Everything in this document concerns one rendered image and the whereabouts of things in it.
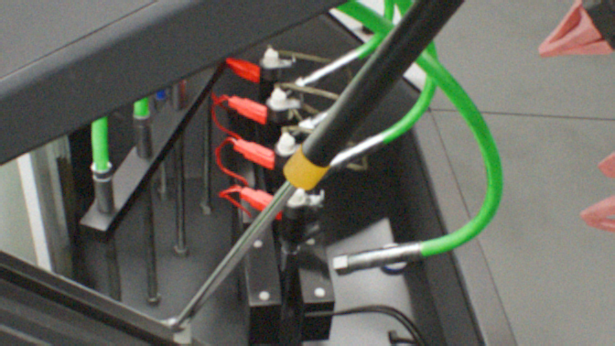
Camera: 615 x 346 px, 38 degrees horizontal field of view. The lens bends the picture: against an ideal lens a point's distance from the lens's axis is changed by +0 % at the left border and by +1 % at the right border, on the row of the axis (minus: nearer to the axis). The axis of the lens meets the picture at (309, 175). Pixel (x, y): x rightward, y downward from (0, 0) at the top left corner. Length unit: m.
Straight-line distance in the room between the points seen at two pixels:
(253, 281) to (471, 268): 0.28
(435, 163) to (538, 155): 1.56
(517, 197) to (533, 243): 0.18
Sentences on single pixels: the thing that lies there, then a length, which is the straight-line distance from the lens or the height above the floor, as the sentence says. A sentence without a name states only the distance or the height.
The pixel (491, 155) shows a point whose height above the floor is 1.30.
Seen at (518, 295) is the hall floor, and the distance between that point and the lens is 2.39.
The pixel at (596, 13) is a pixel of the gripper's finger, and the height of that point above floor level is 1.28.
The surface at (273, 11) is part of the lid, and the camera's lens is 0.34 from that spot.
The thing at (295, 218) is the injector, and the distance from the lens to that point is 0.96.
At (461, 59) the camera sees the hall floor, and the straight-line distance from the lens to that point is 3.09.
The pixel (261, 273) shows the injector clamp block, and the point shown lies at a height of 0.98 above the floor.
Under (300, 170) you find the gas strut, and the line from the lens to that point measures 0.46.
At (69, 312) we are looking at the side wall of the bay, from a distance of 0.53.
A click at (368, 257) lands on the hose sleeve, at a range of 0.87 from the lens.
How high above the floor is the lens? 1.79
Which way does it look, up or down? 44 degrees down
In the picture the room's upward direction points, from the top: 7 degrees clockwise
